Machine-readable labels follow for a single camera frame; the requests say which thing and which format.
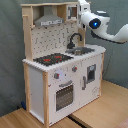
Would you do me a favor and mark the wooden toy kitchen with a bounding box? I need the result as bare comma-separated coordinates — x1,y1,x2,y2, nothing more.
22,2,105,127

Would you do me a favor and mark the red knob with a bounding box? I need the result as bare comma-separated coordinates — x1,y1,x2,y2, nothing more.
54,73,60,79
71,66,78,73

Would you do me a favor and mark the toy microwave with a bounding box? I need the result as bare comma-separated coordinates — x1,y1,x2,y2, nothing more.
66,4,77,21

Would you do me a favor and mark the toy fridge door dispenser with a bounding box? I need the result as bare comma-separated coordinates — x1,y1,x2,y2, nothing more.
82,65,96,89

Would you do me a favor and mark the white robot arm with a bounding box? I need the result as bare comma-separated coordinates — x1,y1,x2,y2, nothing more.
77,0,128,43

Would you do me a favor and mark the black toy faucet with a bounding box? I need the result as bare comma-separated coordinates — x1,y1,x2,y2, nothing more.
67,33,82,49

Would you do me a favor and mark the grey range hood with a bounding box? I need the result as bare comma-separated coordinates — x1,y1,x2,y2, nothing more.
35,6,64,27

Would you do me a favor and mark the black toy stovetop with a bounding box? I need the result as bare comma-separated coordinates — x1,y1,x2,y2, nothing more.
34,53,71,66

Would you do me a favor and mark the grey toy sink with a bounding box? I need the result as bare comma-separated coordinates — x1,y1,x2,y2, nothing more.
65,47,95,56

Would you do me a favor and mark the toy oven door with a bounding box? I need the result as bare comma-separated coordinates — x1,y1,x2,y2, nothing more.
56,80,74,111

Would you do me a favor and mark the red left knob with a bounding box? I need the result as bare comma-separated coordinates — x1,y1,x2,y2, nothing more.
54,73,60,79

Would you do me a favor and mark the red right knob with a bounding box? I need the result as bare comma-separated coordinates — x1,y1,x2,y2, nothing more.
71,66,78,73

